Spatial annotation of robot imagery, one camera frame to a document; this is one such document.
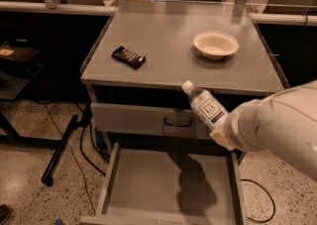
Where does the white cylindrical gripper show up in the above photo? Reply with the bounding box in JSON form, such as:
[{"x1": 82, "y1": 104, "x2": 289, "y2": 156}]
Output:
[{"x1": 209, "y1": 99, "x2": 263, "y2": 152}]

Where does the clear plastic bottle white cap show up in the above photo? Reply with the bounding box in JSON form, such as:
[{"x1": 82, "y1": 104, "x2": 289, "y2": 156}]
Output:
[{"x1": 181, "y1": 80, "x2": 228, "y2": 132}]

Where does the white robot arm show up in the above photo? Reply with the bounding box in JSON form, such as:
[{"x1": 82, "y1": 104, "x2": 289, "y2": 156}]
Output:
[{"x1": 210, "y1": 80, "x2": 317, "y2": 180}]

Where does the open grey middle drawer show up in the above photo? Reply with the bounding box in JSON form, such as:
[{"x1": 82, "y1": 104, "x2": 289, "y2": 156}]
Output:
[{"x1": 79, "y1": 142, "x2": 249, "y2": 225}]

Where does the upper grey drawer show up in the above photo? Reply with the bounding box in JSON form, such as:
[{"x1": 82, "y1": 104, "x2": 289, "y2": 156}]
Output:
[{"x1": 91, "y1": 103, "x2": 211, "y2": 139}]

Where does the white paper bowl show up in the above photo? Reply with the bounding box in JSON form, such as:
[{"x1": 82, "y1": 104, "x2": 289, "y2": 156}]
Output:
[{"x1": 193, "y1": 31, "x2": 240, "y2": 60}]

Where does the grey metal cabinet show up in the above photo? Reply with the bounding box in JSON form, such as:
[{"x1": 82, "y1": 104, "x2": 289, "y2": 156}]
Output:
[{"x1": 79, "y1": 0, "x2": 291, "y2": 158}]

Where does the black snack bar packet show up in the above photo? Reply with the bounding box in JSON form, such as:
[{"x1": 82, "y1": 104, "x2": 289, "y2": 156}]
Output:
[{"x1": 111, "y1": 47, "x2": 146, "y2": 69}]

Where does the black stand leg with wheel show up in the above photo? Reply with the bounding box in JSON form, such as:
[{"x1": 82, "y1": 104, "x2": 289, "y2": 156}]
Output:
[{"x1": 41, "y1": 115, "x2": 78, "y2": 186}]

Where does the dark side table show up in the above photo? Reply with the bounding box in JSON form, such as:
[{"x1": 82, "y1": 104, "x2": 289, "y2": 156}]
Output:
[{"x1": 0, "y1": 39, "x2": 43, "y2": 101}]

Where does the dark shoe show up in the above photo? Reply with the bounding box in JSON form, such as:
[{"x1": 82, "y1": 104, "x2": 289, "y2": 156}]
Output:
[{"x1": 0, "y1": 204, "x2": 11, "y2": 225}]

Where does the black drawer handle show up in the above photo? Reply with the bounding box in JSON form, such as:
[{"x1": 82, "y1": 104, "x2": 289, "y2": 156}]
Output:
[{"x1": 163, "y1": 117, "x2": 192, "y2": 128}]

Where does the black floor cable right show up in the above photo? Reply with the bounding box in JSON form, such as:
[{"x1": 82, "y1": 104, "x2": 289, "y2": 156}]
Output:
[{"x1": 240, "y1": 178, "x2": 276, "y2": 224}]

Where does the black floor cable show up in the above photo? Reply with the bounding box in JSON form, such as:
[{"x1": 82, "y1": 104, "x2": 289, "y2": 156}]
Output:
[
  {"x1": 34, "y1": 99, "x2": 112, "y2": 215},
  {"x1": 240, "y1": 178, "x2": 276, "y2": 224}
]

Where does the black floor cable left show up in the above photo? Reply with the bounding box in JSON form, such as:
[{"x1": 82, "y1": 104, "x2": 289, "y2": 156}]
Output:
[{"x1": 34, "y1": 99, "x2": 112, "y2": 215}]

